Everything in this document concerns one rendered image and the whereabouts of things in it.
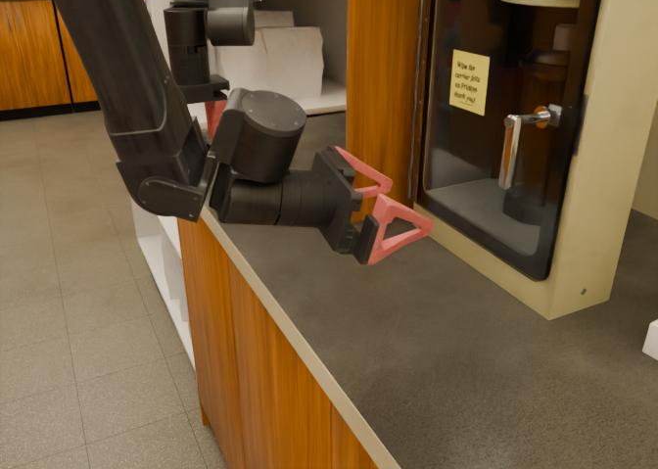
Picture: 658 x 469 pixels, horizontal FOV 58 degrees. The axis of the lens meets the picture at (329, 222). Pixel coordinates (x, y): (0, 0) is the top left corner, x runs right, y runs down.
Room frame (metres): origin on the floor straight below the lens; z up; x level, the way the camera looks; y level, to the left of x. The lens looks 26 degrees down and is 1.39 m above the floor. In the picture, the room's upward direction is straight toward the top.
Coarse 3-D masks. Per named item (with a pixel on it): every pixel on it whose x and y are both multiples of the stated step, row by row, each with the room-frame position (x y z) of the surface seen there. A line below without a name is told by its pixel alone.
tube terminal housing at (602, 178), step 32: (608, 0) 0.64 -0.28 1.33; (640, 0) 0.66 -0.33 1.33; (608, 32) 0.65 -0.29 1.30; (640, 32) 0.67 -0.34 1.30; (608, 64) 0.65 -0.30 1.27; (640, 64) 0.67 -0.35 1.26; (608, 96) 0.65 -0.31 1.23; (640, 96) 0.68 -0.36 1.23; (608, 128) 0.66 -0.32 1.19; (640, 128) 0.68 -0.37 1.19; (576, 160) 0.65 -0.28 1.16; (608, 160) 0.66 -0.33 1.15; (640, 160) 0.69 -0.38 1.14; (576, 192) 0.64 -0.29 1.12; (608, 192) 0.67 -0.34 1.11; (416, 224) 0.92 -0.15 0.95; (576, 224) 0.65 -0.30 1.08; (608, 224) 0.68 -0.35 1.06; (480, 256) 0.77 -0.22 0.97; (576, 256) 0.65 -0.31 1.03; (608, 256) 0.68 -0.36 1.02; (512, 288) 0.71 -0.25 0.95; (544, 288) 0.66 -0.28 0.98; (576, 288) 0.66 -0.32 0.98; (608, 288) 0.69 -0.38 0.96
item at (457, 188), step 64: (448, 0) 0.86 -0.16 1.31; (512, 0) 0.75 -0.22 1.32; (576, 0) 0.67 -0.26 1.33; (448, 64) 0.85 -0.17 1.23; (512, 64) 0.74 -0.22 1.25; (576, 64) 0.65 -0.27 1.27; (448, 128) 0.84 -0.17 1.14; (576, 128) 0.65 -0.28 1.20; (448, 192) 0.83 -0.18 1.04; (512, 192) 0.71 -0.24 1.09; (512, 256) 0.70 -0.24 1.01
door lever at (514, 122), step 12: (540, 108) 0.68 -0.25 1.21; (504, 120) 0.67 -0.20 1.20; (516, 120) 0.66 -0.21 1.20; (528, 120) 0.67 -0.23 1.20; (540, 120) 0.68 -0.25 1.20; (516, 132) 0.66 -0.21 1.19; (504, 144) 0.66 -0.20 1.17; (516, 144) 0.66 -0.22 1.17; (504, 156) 0.66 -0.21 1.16; (516, 156) 0.66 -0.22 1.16; (504, 168) 0.66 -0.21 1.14; (516, 168) 0.66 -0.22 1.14; (504, 180) 0.66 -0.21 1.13
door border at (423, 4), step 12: (420, 0) 0.92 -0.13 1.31; (600, 0) 0.65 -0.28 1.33; (420, 12) 0.92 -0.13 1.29; (420, 48) 0.92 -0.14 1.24; (420, 60) 0.91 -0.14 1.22; (420, 72) 0.91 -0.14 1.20; (420, 84) 0.91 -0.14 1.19; (420, 96) 0.91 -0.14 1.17; (420, 108) 0.91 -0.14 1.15; (420, 120) 0.91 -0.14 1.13; (420, 132) 0.90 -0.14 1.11; (576, 132) 0.65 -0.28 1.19; (420, 144) 0.90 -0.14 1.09; (408, 180) 0.92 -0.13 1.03
